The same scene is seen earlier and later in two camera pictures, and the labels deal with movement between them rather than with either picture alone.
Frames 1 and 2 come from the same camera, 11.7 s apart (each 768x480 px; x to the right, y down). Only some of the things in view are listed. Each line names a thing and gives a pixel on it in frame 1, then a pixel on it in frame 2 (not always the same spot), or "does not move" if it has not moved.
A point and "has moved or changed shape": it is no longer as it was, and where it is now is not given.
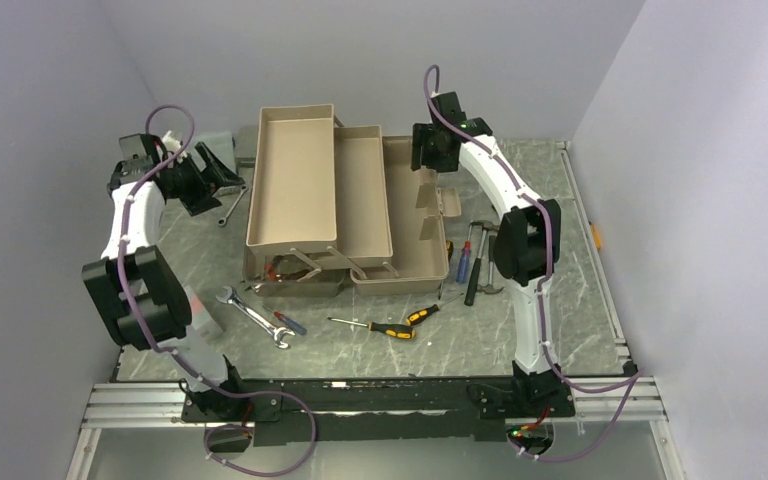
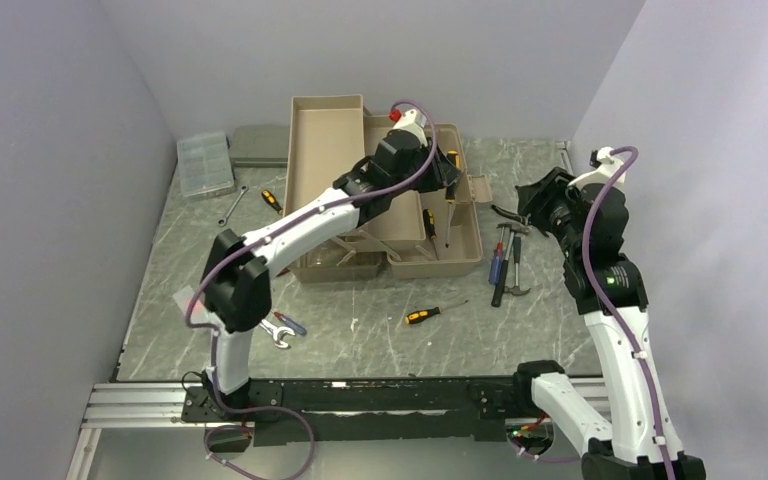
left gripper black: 202,200 -> 441,172
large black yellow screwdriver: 384,328 -> 450,198
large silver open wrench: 275,331 does not move
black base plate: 391,408 does not move
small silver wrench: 222,220 does not move
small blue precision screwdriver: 287,320 does not move
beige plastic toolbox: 336,208 has moved or changed shape
